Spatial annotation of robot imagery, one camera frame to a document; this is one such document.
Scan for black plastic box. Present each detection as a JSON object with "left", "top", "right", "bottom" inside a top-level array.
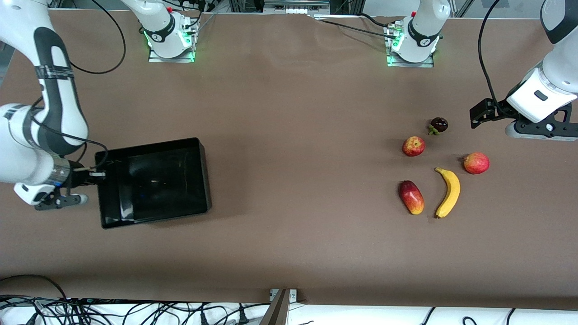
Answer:
[{"left": 94, "top": 137, "right": 212, "bottom": 230}]

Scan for red yellow apple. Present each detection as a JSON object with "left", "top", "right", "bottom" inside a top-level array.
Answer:
[{"left": 402, "top": 136, "right": 426, "bottom": 157}]

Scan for yellow banana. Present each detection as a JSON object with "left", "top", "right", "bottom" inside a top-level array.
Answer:
[{"left": 434, "top": 167, "right": 461, "bottom": 219}]

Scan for dark purple mangosteen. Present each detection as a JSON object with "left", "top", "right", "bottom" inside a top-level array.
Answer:
[{"left": 428, "top": 117, "right": 449, "bottom": 136}]

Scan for red apple at right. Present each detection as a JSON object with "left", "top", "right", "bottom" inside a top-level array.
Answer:
[{"left": 462, "top": 152, "right": 490, "bottom": 175}]

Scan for red yellow mango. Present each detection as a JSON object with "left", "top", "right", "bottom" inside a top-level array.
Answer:
[{"left": 398, "top": 180, "right": 425, "bottom": 215}]

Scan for paper table cover sheet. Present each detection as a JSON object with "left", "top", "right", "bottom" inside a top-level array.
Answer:
[{"left": 0, "top": 10, "right": 578, "bottom": 312}]

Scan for grey power strip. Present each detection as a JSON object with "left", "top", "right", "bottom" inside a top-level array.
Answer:
[{"left": 263, "top": 0, "right": 331, "bottom": 15}]

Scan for grey metal bar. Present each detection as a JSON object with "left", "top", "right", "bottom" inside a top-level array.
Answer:
[{"left": 259, "top": 289, "right": 290, "bottom": 325}]

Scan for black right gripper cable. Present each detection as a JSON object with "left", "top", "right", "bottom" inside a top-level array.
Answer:
[{"left": 29, "top": 115, "right": 109, "bottom": 176}]

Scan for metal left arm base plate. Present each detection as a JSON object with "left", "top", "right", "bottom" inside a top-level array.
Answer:
[{"left": 387, "top": 26, "right": 435, "bottom": 68}]

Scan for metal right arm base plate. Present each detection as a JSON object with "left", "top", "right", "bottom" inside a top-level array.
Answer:
[{"left": 148, "top": 27, "right": 196, "bottom": 63}]

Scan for black looping arm cable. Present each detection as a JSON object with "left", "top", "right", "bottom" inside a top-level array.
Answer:
[{"left": 68, "top": 0, "right": 127, "bottom": 75}]

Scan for black base power cable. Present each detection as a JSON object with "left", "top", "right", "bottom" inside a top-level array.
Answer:
[
  {"left": 309, "top": 16, "right": 400, "bottom": 40},
  {"left": 358, "top": 13, "right": 392, "bottom": 28}
]

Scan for silver metal bracket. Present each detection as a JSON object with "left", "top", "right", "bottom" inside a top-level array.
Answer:
[{"left": 270, "top": 289, "right": 298, "bottom": 303}]

